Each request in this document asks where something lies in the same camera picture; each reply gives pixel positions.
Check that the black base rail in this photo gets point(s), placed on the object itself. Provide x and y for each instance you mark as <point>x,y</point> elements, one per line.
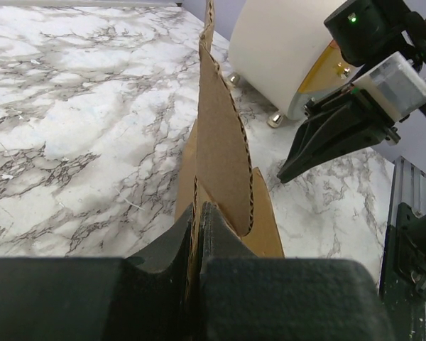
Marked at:
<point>402,286</point>

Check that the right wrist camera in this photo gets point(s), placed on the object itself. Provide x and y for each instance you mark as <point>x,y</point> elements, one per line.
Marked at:
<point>395,86</point>

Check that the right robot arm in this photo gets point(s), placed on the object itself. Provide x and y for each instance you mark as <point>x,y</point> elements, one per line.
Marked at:
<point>386,41</point>

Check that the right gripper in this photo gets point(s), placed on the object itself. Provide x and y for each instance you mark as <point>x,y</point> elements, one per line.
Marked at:
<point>344,121</point>

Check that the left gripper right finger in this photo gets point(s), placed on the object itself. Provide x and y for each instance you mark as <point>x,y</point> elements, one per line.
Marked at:
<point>287,295</point>

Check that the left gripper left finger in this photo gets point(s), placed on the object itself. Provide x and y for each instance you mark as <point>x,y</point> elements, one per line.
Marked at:
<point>140,297</point>

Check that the white round ceramic container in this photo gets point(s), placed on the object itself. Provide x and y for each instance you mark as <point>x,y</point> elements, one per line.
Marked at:
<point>284,51</point>

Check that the cardboard box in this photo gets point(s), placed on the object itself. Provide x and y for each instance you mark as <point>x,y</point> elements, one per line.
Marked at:
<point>233,232</point>

